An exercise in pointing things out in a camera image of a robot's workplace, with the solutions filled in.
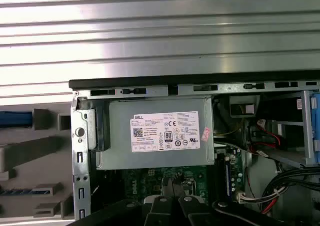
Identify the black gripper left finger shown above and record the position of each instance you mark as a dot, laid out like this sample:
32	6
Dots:
163	211

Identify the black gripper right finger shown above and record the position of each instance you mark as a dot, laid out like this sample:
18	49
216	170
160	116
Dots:
187	211

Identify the hard disk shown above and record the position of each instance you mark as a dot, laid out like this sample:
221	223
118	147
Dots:
15	120

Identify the CPU socket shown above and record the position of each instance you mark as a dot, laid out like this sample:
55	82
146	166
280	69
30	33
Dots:
192	186

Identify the green motherboard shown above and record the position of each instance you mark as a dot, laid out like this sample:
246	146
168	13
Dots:
150	183

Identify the RAM stick with blue label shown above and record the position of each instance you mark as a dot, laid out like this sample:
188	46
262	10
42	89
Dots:
25	191
227	178

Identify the grey power supply unit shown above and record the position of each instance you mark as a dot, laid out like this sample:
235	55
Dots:
120	136

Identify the black PC case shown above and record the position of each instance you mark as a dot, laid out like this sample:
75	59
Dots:
150	79

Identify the grey metal drive cage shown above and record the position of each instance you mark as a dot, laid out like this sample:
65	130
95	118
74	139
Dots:
306	126

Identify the grey parts rack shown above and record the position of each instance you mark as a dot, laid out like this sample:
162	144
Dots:
25	146

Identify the blue plastic drive latch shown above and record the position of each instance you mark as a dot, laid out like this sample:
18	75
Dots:
315	126

